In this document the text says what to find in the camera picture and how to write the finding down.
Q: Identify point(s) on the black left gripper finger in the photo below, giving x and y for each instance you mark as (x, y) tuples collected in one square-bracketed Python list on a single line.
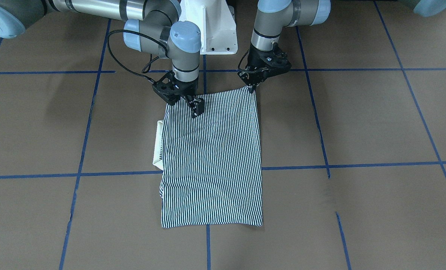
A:
[(251, 79)]

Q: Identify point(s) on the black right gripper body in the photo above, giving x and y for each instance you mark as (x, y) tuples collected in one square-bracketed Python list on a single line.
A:
[(188, 90)]

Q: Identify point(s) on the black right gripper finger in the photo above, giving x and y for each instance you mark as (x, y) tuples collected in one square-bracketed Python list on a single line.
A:
[(196, 105)]

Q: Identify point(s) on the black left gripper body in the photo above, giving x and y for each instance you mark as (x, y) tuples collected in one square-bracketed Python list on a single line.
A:
[(253, 60)]

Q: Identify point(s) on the blue white striped polo shirt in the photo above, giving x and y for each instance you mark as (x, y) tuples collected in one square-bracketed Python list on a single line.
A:
[(212, 163)]

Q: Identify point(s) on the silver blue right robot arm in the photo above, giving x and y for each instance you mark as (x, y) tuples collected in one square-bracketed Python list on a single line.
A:
[(154, 27)]

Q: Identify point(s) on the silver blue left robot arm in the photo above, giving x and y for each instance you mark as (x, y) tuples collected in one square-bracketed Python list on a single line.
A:
[(275, 15)]

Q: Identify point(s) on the brown paper table cover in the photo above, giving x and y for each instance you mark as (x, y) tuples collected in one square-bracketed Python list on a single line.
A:
[(353, 144)]

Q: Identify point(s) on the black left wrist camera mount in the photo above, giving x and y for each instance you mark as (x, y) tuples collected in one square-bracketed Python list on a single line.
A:
[(279, 64)]

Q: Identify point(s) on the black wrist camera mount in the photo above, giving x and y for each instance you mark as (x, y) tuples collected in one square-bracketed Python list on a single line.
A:
[(167, 89), (279, 64)]

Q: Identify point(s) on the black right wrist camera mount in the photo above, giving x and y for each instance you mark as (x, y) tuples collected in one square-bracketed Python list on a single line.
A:
[(167, 89)]

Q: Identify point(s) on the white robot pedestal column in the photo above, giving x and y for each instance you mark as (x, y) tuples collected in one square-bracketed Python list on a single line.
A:
[(216, 23)]

